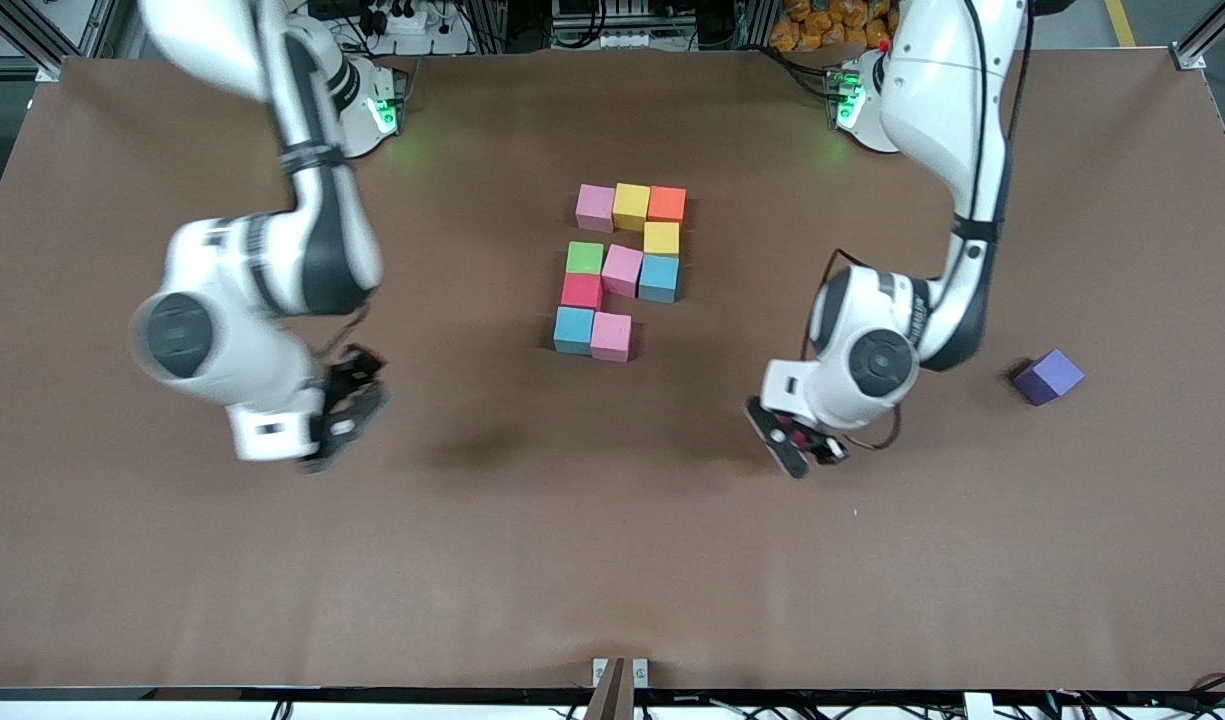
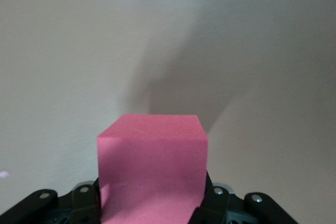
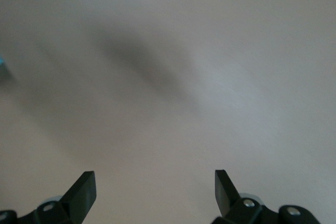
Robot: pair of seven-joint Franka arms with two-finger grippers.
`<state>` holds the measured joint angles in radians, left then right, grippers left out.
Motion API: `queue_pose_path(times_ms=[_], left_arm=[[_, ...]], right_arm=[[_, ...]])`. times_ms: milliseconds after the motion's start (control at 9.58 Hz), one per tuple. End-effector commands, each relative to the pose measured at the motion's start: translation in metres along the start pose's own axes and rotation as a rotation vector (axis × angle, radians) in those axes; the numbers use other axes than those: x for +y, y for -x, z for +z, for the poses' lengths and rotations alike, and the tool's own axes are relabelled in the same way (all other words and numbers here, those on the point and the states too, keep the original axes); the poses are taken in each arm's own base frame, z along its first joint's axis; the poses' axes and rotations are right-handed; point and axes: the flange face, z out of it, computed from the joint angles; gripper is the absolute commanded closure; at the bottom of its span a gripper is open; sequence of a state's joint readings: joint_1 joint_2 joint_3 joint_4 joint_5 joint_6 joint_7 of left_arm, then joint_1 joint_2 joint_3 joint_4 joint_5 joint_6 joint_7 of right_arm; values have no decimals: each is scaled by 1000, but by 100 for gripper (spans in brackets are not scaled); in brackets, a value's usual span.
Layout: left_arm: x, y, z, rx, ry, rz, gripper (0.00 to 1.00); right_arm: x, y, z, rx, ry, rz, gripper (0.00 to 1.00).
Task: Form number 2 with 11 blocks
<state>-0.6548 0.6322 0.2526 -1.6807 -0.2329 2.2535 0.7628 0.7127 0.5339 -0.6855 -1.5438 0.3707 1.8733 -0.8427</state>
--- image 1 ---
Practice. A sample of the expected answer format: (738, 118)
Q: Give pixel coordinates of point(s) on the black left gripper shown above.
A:
(830, 449)

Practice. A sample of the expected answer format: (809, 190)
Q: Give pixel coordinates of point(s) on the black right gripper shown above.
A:
(351, 378)

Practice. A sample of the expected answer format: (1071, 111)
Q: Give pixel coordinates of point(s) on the blue foam block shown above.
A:
(574, 330)
(658, 280)

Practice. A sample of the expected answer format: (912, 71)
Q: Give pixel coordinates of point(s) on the pink foam block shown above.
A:
(594, 208)
(622, 270)
(611, 337)

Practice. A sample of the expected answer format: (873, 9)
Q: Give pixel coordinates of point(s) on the green foam block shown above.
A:
(584, 258)

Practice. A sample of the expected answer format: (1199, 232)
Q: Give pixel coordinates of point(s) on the yellow foam block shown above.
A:
(661, 238)
(631, 207)

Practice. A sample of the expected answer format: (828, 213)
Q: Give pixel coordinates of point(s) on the orange foam block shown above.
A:
(667, 205)

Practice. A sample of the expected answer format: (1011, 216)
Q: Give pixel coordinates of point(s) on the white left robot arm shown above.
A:
(932, 110)

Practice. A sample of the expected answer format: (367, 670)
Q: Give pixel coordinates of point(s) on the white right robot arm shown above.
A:
(312, 240)

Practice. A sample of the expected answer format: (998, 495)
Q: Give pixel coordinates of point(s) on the purple foam block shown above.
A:
(1048, 377)

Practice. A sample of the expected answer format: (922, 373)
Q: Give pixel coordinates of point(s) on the small white box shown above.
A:
(977, 706)

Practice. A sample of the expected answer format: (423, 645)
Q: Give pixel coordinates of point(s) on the white power strip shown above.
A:
(402, 20)

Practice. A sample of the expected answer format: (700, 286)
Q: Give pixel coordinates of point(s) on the bag of orange fruit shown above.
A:
(827, 25)

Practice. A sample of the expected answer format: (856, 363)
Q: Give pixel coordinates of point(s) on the metal table edge bracket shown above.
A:
(620, 685)

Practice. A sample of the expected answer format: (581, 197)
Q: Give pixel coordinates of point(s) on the aluminium frame profile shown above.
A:
(1207, 40)
(47, 40)

